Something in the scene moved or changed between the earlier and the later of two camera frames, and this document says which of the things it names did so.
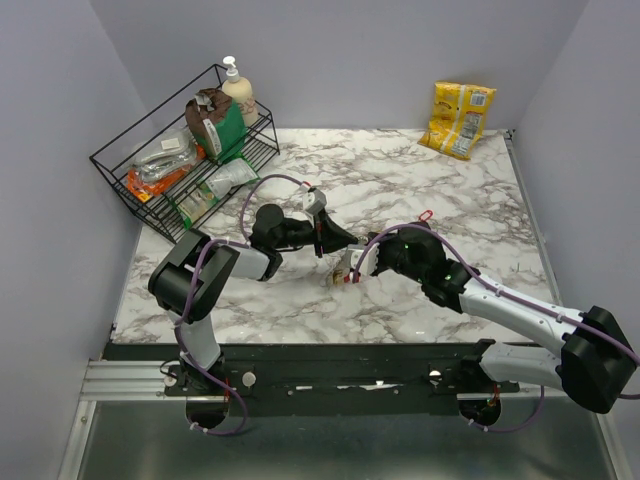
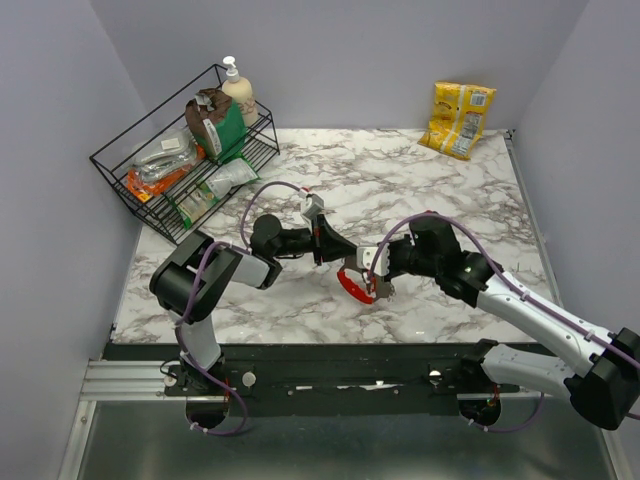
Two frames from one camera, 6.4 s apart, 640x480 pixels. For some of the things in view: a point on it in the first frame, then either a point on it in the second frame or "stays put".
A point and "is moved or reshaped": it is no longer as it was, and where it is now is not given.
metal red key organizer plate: [339, 277] is moved or reshaped
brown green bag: [216, 122] stays put
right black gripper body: [391, 255] stays put
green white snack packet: [191, 205] stays put
